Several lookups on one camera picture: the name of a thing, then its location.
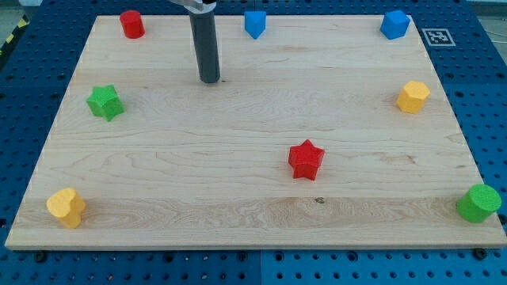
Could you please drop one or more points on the wooden board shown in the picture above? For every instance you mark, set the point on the wooden board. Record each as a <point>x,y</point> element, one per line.
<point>190,165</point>

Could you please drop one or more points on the red star block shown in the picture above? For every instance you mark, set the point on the red star block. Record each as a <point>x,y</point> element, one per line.
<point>305,160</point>

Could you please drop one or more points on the blue triangular prism block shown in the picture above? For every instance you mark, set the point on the blue triangular prism block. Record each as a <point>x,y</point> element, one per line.
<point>255,23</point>

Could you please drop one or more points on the green star block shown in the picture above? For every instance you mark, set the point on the green star block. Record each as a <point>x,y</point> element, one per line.
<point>105,102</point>

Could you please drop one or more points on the yellow hexagon block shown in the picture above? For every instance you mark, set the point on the yellow hexagon block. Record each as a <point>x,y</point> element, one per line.
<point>413,96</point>

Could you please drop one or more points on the red cylinder block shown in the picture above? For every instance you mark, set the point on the red cylinder block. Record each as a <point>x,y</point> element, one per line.
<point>132,24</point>

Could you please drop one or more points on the blue cube block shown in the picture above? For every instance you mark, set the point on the blue cube block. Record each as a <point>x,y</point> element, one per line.
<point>395,24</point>

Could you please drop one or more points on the yellow heart block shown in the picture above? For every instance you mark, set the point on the yellow heart block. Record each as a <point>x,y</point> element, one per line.
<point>67,206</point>

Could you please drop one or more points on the white fiducial marker tag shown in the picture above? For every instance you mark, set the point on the white fiducial marker tag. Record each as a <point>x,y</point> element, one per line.
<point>438,37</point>

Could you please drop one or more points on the green cylinder block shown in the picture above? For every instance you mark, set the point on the green cylinder block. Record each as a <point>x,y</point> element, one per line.
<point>478,203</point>

